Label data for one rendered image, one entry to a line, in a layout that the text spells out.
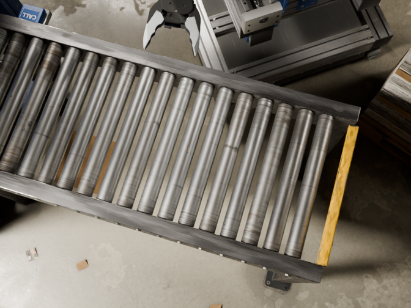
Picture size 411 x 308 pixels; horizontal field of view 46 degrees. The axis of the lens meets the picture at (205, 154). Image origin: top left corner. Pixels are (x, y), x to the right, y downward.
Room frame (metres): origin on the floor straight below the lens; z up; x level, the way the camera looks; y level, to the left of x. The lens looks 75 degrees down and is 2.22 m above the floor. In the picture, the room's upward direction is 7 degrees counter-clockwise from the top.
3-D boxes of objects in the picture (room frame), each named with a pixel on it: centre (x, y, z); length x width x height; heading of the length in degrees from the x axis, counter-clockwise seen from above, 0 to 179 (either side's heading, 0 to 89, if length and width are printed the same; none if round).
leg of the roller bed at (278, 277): (0.00, -0.26, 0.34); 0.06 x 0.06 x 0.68; 67
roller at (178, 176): (0.41, 0.06, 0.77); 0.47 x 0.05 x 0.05; 157
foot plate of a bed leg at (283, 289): (0.00, -0.26, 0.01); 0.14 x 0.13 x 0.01; 157
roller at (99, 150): (0.51, 0.29, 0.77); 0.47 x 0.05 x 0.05; 157
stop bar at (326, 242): (0.21, -0.37, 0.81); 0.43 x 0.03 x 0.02; 157
